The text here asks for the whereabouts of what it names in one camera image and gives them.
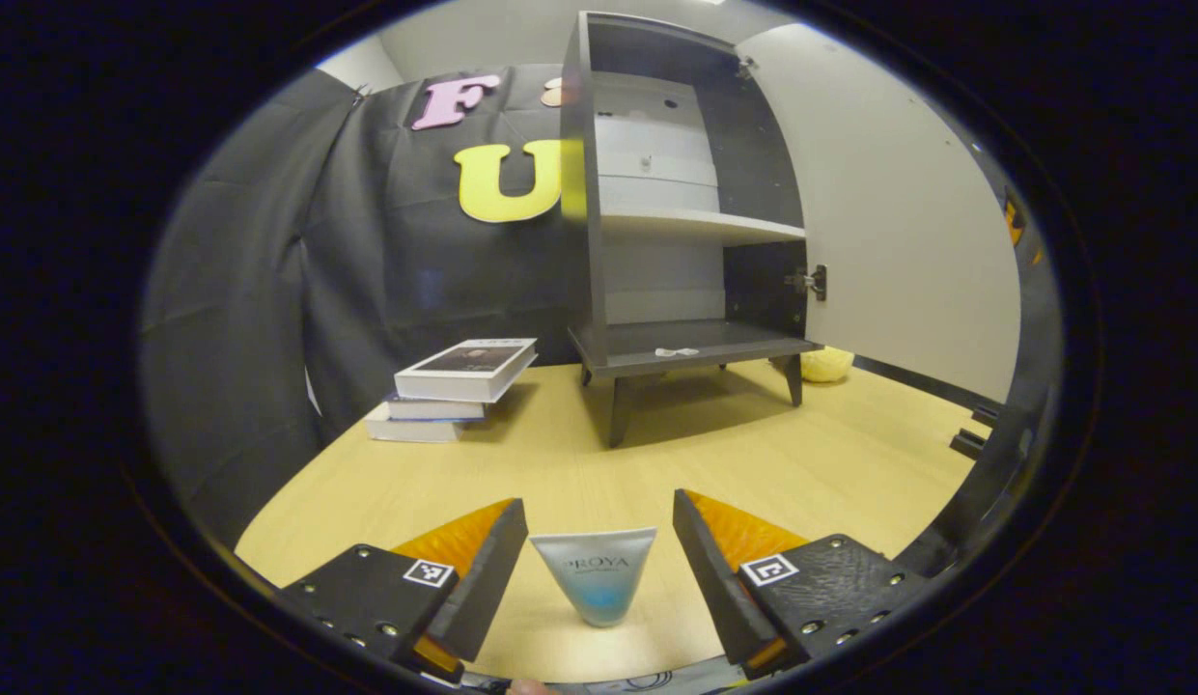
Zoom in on blue book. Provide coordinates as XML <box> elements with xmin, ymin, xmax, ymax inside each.
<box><xmin>384</xmin><ymin>391</ymin><xmax>493</xmax><ymax>422</ymax></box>

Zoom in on white book with dark cover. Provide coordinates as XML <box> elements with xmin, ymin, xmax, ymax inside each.
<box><xmin>394</xmin><ymin>338</ymin><xmax>539</xmax><ymax>403</ymax></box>

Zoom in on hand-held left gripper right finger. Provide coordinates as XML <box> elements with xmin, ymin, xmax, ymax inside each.
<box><xmin>673</xmin><ymin>488</ymin><xmax>933</xmax><ymax>680</ymax></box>

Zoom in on yellow round sponge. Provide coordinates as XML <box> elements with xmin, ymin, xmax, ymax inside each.
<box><xmin>801</xmin><ymin>347</ymin><xmax>855</xmax><ymax>384</ymax></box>

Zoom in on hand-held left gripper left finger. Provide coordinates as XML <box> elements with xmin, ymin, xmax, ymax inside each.
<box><xmin>280</xmin><ymin>498</ymin><xmax>530</xmax><ymax>684</ymax></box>

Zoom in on white and blue bottle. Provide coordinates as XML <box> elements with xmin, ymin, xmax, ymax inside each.
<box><xmin>529</xmin><ymin>527</ymin><xmax>658</xmax><ymax>629</ymax></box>

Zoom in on grey cabinet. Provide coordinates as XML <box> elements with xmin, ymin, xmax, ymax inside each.
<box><xmin>560</xmin><ymin>12</ymin><xmax>823</xmax><ymax>448</ymax></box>

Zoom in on black backdrop cloth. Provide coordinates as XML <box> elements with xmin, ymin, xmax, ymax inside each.
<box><xmin>140</xmin><ymin>63</ymin><xmax>1061</xmax><ymax>580</ymax></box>

